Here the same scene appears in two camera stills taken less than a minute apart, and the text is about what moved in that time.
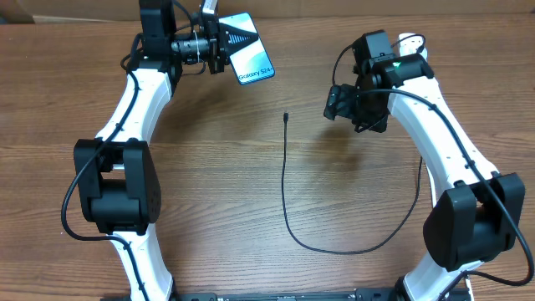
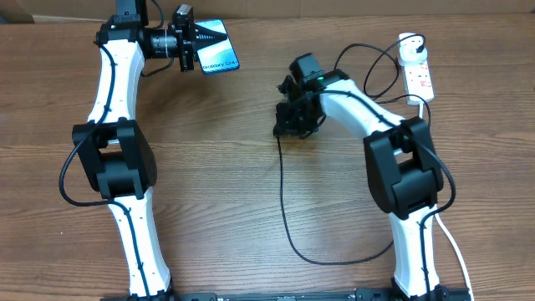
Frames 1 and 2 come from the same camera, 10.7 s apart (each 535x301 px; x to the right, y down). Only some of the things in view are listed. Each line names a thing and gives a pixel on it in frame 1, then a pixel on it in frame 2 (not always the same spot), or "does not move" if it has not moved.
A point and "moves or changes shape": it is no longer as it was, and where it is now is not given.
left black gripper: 220,36 to 186,34
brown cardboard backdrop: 20,12 does not move
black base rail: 360,295 does not move
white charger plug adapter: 412,43 does not move
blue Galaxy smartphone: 251,63 moves or changes shape
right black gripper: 339,105 to 289,127
